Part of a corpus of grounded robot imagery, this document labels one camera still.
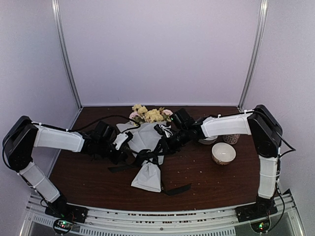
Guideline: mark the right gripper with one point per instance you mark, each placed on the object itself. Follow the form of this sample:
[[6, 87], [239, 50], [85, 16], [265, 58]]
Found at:
[[166, 145]]

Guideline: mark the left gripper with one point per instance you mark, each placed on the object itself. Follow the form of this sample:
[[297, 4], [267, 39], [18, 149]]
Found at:
[[119, 156]]

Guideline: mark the white wrapping paper sheet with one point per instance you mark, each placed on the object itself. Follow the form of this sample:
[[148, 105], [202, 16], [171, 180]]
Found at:
[[146, 137]]

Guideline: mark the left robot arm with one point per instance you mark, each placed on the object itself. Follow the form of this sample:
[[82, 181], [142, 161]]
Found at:
[[25, 135]]

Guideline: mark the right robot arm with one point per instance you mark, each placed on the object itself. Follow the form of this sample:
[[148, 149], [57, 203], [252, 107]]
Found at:
[[259, 123]]

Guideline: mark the scalloped white dish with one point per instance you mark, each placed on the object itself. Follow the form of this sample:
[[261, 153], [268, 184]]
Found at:
[[208, 141]]

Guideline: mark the round white bowl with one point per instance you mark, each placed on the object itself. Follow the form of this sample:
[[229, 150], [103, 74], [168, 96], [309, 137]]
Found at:
[[223, 153]]

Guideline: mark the patterned mug yellow inside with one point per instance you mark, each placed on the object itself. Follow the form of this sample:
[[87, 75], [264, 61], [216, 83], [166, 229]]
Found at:
[[231, 139]]

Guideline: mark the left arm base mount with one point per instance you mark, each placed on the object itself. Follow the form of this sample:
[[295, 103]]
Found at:
[[66, 215]]

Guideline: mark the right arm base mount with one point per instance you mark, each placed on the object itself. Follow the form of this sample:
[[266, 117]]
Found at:
[[258, 214]]

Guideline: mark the front aluminium rail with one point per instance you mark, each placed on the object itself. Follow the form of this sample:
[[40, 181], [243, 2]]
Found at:
[[208, 222]]

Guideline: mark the left aluminium frame post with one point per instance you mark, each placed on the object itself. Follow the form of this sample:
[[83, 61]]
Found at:
[[64, 52]]

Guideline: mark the aluminium frame post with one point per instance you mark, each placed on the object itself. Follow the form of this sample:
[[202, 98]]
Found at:
[[64, 52], [262, 17]]

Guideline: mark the right aluminium frame post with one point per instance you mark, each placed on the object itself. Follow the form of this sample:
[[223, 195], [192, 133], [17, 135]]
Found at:
[[262, 17]]

